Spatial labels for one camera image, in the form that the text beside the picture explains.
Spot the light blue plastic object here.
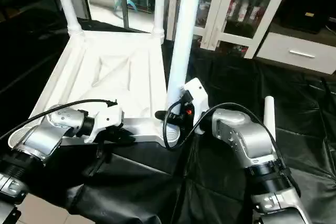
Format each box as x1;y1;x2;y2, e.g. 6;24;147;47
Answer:
115;0;141;13

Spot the white plastic table top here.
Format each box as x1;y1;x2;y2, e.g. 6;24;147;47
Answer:
7;28;182;149

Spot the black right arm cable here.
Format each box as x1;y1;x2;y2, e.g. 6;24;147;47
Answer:
162;90;287;157

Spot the white plastic table leg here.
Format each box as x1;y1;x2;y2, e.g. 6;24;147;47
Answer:
51;0;85;38
164;0;204;149
262;95;278;144
153;0;167;39

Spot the white glass-door cabinet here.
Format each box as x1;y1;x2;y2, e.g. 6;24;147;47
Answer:
167;0;292;60

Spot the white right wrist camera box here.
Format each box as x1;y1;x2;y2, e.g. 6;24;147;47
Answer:
180;77;209;134

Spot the white drawer unit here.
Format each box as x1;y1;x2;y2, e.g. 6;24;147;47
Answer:
256;31;336;76

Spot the black plastic mat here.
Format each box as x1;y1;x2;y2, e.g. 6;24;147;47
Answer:
0;12;336;224

